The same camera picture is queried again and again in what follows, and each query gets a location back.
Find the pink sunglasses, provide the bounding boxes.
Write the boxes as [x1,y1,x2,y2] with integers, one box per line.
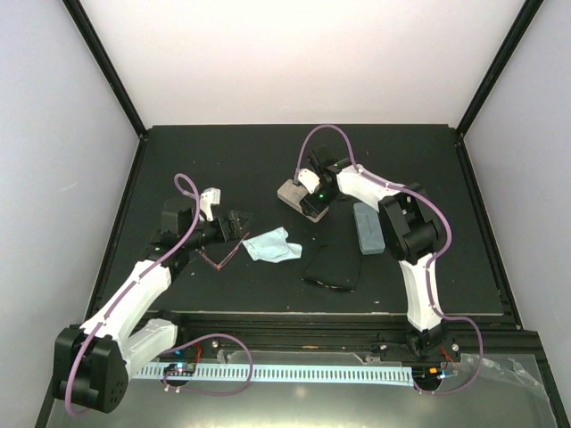
[196,210,253,271]

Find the beige glasses case green lining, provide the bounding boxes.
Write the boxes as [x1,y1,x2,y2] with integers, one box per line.
[277,179,328,223]

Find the light blue cleaning cloth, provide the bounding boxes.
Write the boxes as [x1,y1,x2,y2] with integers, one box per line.
[243,226,302,263]

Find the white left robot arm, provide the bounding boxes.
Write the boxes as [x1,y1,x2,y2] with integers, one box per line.
[51,207,252,413]

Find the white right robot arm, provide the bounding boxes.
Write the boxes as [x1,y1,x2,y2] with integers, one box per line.
[294,152,450,359]

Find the blue-grey closed glasses case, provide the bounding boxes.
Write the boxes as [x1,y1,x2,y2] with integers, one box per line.
[353,202,385,256]

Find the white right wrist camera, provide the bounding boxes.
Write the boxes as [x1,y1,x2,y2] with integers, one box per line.
[296,169,320,194]

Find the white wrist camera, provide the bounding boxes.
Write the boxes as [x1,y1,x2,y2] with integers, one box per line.
[199,187,221,222]
[296,169,320,194]

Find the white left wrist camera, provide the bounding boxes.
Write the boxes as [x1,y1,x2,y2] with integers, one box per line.
[199,187,221,222]

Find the white slotted cable duct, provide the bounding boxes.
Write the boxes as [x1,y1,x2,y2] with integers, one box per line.
[134,362,414,387]

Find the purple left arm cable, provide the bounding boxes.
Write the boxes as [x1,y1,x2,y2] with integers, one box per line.
[64,173,254,416]

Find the black front mounting rail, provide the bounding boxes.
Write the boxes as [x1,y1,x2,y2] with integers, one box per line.
[133,311,543,357]

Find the black right frame post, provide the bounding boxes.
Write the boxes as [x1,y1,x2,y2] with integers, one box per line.
[456,0,543,138]

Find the black frame post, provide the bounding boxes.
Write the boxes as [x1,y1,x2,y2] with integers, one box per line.
[62,0,147,138]
[456,0,543,138]

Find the black left frame post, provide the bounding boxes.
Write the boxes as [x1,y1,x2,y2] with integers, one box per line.
[62,0,147,138]

